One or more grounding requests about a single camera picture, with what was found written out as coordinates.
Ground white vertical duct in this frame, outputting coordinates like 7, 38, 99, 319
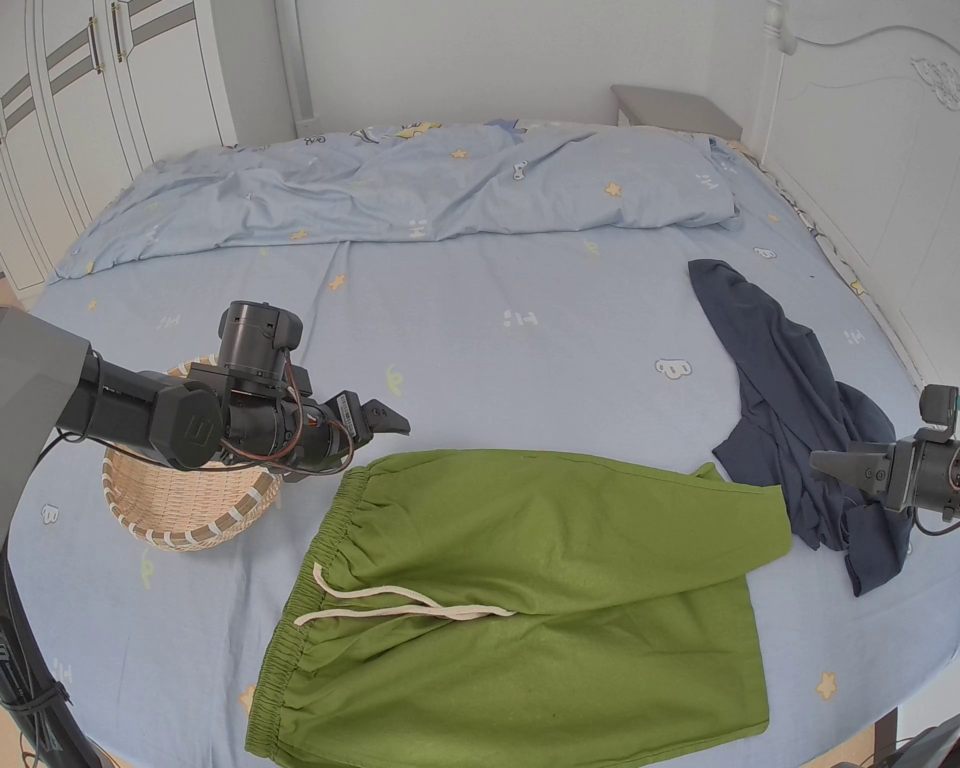
273, 0, 318, 140

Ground grey bedside table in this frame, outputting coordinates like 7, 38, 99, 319
611, 84, 744, 140

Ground dark blue garment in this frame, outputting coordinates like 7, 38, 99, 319
687, 258, 918, 597

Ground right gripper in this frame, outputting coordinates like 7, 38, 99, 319
810, 437, 960, 513

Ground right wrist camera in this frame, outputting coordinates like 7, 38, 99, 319
921, 384, 960, 445

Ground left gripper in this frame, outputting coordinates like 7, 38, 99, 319
281, 388, 411, 477

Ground white wardrobe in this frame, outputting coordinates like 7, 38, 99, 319
0, 0, 237, 294

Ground bed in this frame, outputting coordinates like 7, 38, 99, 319
0, 0, 960, 768

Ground green shorts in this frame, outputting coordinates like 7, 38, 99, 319
245, 447, 794, 768

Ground round woven basket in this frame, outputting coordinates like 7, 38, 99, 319
101, 362, 282, 554

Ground pale blue quilt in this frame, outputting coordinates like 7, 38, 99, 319
48, 118, 744, 282

